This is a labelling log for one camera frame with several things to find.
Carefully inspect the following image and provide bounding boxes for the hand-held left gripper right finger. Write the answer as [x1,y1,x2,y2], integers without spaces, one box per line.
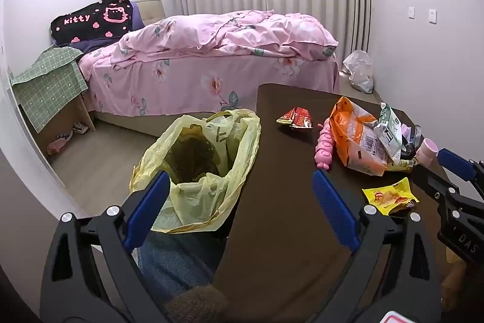
[312,169,443,323]

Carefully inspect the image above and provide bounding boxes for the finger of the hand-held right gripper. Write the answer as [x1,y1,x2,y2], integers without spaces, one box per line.
[438,148,484,191]
[410,165,460,201]

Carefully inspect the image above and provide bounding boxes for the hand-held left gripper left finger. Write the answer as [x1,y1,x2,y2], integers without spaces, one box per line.
[40,171,172,323]

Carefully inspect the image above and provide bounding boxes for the yellow plastic trash bag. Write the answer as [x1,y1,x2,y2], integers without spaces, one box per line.
[129,109,261,234]

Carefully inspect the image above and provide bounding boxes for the white snack bag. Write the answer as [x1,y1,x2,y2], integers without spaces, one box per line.
[372,102,404,165]

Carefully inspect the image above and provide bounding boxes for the orange plastic bag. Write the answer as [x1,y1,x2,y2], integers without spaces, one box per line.
[328,96,390,176]

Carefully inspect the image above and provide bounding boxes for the pink bottle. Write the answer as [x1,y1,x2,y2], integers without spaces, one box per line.
[414,138,439,168]

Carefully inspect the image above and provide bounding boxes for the black white snack packet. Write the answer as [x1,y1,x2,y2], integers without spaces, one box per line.
[401,125,423,158]

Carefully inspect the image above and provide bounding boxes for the person's leg in jeans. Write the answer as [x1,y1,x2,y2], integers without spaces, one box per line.
[137,228,227,305]

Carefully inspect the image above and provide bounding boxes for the pink pig toy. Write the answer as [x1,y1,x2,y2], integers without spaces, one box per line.
[315,122,337,170]

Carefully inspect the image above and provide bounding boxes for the red yellow snack wrapper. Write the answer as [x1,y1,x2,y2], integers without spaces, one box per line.
[276,107,314,129]

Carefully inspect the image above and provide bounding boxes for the brown fuzzy cloth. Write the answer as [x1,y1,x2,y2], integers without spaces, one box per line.
[164,285,229,323]

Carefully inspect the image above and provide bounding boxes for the pink slippers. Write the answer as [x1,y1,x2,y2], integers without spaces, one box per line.
[47,130,74,154]

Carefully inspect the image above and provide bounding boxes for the wooden nightstand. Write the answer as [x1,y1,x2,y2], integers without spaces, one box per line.
[19,94,96,157]

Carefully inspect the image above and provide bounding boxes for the bed with pink bedding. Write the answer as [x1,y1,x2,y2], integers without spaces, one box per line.
[79,43,340,117]

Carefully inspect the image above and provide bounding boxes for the white plastic bag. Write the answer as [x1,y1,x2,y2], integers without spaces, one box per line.
[342,51,375,94]

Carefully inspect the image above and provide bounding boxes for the green checked cloth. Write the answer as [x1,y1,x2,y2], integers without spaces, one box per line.
[9,46,89,134]

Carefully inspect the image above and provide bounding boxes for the pink floral duvet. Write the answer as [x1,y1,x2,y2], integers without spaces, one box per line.
[111,10,339,62]

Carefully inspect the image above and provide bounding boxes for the black Hello Kitty pillow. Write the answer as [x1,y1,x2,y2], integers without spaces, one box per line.
[50,0,134,45]

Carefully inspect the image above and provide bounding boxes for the beige headboard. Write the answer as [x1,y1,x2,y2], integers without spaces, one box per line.
[135,0,165,29]

